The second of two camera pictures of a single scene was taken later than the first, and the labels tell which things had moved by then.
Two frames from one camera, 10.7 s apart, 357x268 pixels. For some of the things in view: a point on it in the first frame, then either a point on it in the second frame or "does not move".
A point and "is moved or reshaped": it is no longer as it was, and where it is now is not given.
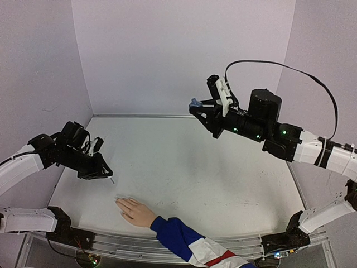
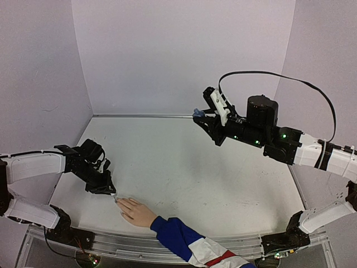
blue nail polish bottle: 194,104 is moved or reshaped
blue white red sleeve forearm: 198,250 does not move
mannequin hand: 135,211 does not move
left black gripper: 96,172 -> 107,181
